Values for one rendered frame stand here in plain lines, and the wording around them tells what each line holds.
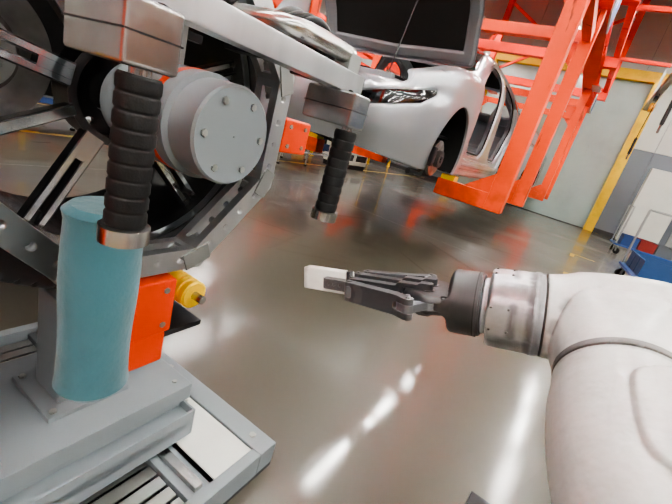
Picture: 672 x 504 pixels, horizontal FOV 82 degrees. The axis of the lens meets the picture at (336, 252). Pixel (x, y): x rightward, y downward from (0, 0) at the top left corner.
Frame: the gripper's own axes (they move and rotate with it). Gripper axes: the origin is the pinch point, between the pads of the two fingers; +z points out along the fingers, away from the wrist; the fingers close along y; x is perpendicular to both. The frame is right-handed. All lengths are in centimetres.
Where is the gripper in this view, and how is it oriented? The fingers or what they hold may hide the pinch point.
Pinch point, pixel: (328, 279)
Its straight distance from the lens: 53.0
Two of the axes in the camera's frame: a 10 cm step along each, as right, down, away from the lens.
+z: -8.9, -1.1, 4.4
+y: -4.5, 1.6, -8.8
